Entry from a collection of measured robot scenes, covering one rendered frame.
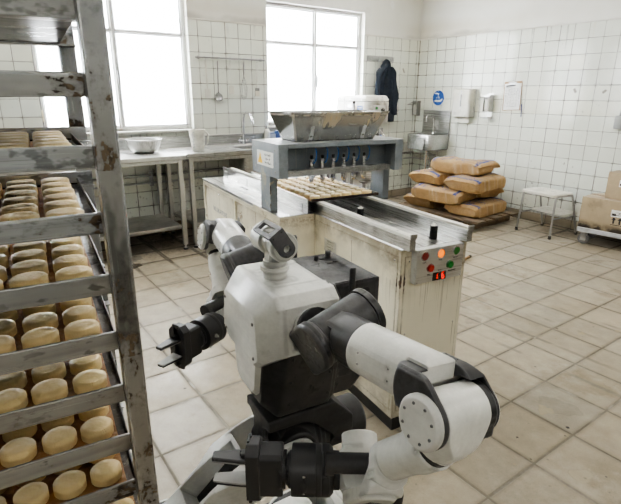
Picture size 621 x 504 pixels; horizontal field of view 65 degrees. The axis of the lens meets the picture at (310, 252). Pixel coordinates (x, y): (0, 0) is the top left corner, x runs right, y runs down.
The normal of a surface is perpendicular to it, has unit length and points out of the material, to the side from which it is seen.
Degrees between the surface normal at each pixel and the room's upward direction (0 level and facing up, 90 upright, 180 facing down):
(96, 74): 90
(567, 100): 90
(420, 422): 83
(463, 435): 89
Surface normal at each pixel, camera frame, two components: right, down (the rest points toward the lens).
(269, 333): -0.29, 0.21
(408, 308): 0.48, 0.27
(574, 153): -0.81, 0.18
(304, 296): 0.32, -0.53
